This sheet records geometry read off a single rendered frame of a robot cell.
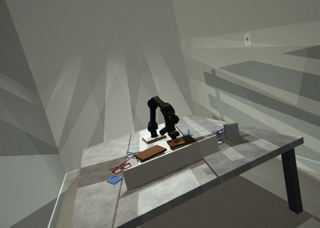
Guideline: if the grey flat rectangular panel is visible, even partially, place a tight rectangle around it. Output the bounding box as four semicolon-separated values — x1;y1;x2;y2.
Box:
122;134;220;190

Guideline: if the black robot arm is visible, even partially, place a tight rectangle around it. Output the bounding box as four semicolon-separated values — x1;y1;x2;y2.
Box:
147;96;179;138

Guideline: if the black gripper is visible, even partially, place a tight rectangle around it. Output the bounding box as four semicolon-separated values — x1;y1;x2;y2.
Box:
165;123;180;140

